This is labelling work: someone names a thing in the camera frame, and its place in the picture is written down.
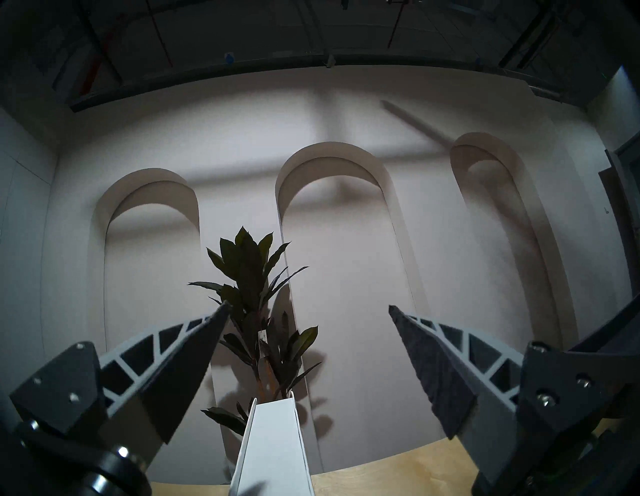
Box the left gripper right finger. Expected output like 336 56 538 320
388 304 614 495

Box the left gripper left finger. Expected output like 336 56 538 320
9 300 232 468

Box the grey Statue of Liberty book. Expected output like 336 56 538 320
229 391 316 496

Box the light wooden display table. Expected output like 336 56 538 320
150 436 482 496

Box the dark green potted plant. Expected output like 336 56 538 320
188 226 324 437

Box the brown door with handle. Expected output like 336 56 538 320
598 135 640 261

